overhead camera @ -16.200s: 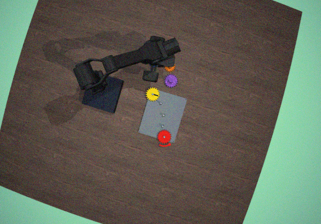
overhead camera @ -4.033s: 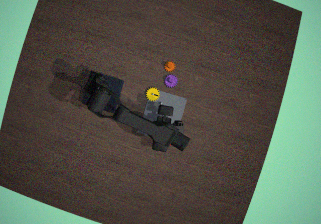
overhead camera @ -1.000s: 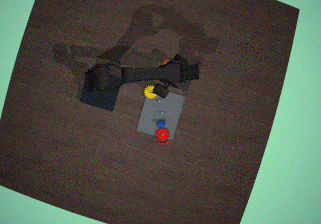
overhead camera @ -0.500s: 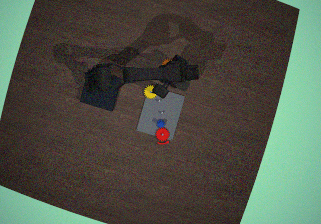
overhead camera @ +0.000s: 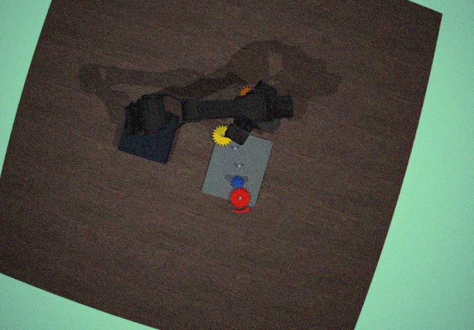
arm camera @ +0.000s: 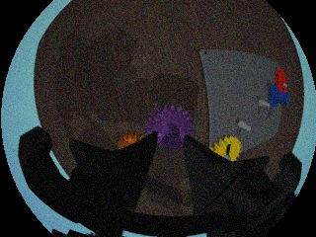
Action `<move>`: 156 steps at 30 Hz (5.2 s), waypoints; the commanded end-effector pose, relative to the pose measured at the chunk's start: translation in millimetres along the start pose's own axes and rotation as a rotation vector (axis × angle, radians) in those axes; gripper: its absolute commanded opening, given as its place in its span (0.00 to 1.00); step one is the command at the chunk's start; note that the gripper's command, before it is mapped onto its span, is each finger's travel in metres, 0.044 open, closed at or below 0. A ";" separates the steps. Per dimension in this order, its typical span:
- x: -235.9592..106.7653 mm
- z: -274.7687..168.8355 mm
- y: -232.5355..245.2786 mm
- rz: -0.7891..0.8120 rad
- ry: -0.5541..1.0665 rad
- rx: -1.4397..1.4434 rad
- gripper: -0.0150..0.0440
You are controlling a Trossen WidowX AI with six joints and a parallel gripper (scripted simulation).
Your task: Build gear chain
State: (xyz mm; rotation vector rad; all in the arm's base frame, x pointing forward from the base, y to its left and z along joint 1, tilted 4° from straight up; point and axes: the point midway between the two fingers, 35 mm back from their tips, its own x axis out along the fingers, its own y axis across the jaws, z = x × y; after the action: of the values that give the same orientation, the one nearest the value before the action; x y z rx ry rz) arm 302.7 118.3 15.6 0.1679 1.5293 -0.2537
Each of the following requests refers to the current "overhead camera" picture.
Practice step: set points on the red gear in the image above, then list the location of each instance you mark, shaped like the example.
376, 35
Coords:
244, 198

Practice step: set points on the blue gear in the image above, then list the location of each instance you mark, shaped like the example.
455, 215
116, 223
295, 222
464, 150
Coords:
237, 182

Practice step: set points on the orange gear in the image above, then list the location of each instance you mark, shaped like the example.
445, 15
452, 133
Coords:
245, 90

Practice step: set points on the yellow gear with black stripe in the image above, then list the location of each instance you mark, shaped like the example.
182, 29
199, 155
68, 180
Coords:
217, 136

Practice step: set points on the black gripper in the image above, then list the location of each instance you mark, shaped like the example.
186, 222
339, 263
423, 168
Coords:
238, 134

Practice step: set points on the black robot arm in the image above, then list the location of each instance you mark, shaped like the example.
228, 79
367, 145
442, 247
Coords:
258, 107

